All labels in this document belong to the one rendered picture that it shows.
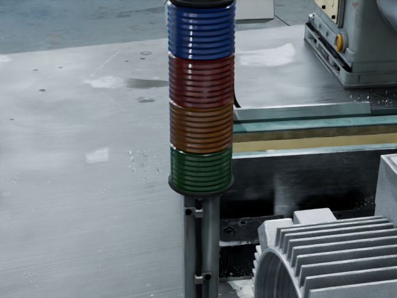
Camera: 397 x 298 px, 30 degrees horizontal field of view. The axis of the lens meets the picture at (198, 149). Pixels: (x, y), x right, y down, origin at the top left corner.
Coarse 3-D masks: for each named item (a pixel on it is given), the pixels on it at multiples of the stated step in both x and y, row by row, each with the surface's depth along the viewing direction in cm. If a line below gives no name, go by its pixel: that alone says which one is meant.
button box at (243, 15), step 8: (240, 0) 117; (248, 0) 117; (256, 0) 117; (264, 0) 118; (272, 0) 118; (240, 8) 117; (248, 8) 117; (256, 8) 118; (264, 8) 118; (272, 8) 118; (240, 16) 117; (248, 16) 117; (256, 16) 118; (264, 16) 118; (272, 16) 118
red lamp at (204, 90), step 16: (176, 64) 65; (192, 64) 64; (208, 64) 64; (224, 64) 64; (176, 80) 65; (192, 80) 64; (208, 80) 64; (224, 80) 65; (176, 96) 66; (192, 96) 65; (208, 96) 65; (224, 96) 66
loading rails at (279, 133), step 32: (256, 128) 109; (288, 128) 109; (320, 128) 109; (352, 128) 110; (384, 128) 110; (256, 160) 97; (288, 160) 98; (320, 160) 99; (352, 160) 99; (256, 192) 100; (288, 192) 100; (320, 192) 101; (352, 192) 102
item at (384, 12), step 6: (378, 0) 137; (384, 0) 133; (390, 0) 130; (396, 0) 127; (378, 6) 138; (384, 6) 134; (390, 6) 131; (396, 6) 127; (384, 12) 136; (390, 12) 132; (396, 12) 128; (384, 18) 138; (390, 18) 133; (396, 18) 129; (390, 24) 136; (396, 24) 131; (396, 30) 134
